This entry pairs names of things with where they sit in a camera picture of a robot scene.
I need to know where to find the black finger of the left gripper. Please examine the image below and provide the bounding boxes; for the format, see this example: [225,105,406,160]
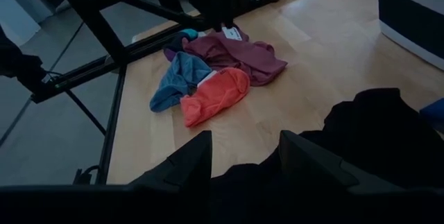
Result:
[221,10,241,31]
[205,12,223,33]

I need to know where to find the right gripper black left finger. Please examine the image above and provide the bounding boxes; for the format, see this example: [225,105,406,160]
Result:
[130,130,213,192]

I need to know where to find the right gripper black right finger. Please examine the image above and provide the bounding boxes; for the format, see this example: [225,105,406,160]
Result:
[279,130,360,192]

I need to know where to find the maroon garment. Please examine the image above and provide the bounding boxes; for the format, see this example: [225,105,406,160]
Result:
[182,26,289,87]

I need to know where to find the dark teal sock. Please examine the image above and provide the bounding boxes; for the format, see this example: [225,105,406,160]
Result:
[162,28,199,54]

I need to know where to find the purple garment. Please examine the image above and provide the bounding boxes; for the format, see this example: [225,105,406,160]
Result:
[163,48,178,62]

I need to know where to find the dusty blue small garment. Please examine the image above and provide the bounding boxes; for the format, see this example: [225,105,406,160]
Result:
[149,51,213,113]

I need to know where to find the coral orange garment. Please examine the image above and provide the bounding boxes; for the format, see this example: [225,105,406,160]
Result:
[179,67,251,128]

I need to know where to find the black garment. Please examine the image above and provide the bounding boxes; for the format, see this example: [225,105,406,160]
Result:
[207,87,444,192]

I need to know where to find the bright blue garment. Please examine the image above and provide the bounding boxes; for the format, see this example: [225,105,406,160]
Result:
[418,98,444,133]

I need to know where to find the navy white striped fabric basket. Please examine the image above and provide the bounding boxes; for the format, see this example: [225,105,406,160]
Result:
[377,0,444,71]

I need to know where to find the black aluminium table frame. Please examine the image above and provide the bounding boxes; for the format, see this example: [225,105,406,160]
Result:
[0,0,337,186]

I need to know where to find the black looped cable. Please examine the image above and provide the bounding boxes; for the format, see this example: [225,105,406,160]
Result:
[72,164,101,186]

